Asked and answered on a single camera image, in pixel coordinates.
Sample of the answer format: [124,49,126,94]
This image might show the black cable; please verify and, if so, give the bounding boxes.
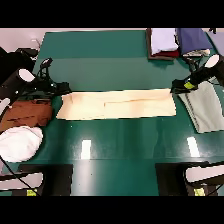
[0,155,40,197]

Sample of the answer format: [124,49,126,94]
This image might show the lavender garment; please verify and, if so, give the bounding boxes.
[207,31,224,56]

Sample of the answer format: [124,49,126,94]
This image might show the white folded garment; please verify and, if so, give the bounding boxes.
[150,28,180,56]

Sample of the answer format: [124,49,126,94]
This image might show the red garment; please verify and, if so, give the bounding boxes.
[152,49,181,60]

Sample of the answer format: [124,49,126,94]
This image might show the black garment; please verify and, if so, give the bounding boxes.
[0,46,40,85]

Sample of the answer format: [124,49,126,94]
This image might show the blue-purple garment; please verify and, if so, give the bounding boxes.
[175,28,214,56]

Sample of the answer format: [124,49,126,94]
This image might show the cream garment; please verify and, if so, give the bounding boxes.
[55,87,177,121]

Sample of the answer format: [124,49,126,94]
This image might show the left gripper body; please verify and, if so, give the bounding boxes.
[52,81,72,97]

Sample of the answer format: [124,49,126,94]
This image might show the dark brown garment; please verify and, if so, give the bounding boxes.
[145,28,177,62]

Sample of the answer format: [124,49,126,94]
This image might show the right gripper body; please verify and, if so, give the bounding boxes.
[170,78,189,94]

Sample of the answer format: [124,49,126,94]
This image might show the pale grey garment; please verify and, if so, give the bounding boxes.
[177,80,224,135]

